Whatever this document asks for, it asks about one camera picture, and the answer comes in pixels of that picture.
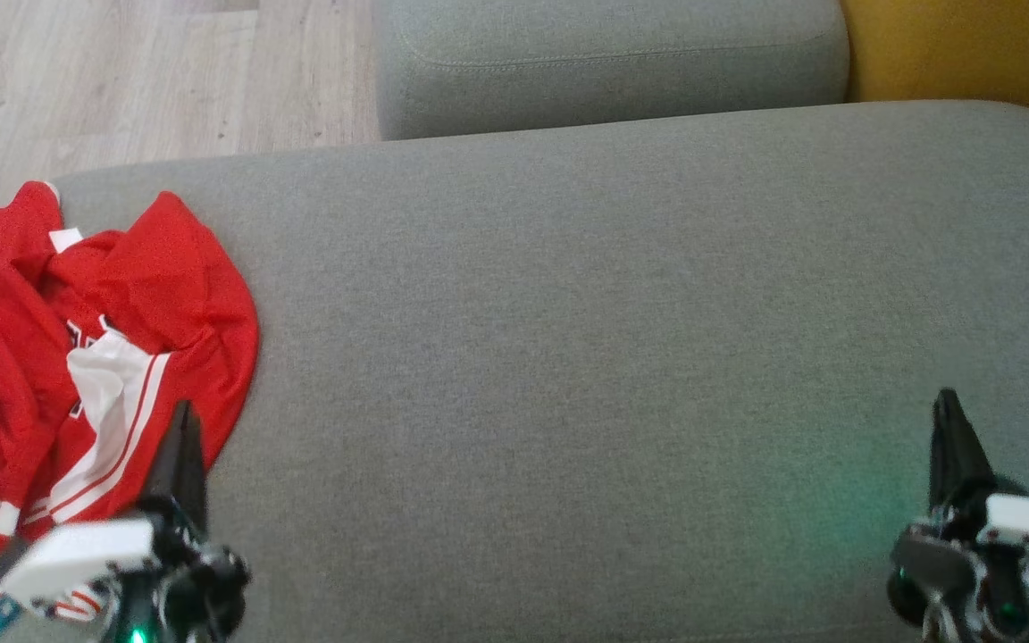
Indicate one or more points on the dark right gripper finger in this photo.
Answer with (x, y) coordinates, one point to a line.
(972, 473)
(941, 464)

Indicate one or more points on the yellow cushion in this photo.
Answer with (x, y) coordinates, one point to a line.
(970, 49)

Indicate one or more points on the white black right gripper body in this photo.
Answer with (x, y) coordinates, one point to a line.
(1024, 536)

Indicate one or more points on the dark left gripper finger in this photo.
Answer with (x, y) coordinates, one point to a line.
(196, 482)
(171, 473)

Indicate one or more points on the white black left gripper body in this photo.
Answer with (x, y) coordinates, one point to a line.
(77, 554)

